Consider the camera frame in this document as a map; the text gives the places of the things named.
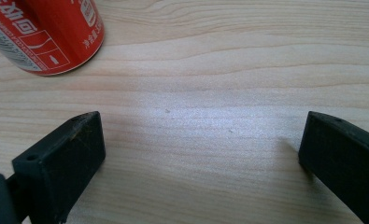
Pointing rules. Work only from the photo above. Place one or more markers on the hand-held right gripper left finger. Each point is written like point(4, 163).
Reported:
point(60, 168)

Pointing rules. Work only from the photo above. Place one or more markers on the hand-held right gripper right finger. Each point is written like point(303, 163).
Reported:
point(344, 161)

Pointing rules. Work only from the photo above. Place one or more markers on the red soda can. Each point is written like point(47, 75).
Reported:
point(45, 31)

